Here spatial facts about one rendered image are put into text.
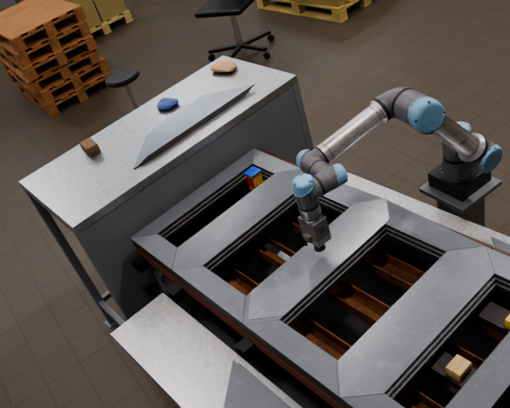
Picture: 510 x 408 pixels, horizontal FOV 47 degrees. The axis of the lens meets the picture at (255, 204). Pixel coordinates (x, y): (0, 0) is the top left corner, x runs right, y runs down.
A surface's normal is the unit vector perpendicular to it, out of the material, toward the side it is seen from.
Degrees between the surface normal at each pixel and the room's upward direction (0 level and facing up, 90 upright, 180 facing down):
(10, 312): 0
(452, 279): 0
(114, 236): 90
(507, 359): 0
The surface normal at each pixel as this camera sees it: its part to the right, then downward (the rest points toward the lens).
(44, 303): -0.25, -0.75
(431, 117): 0.34, 0.42
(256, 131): 0.64, 0.33
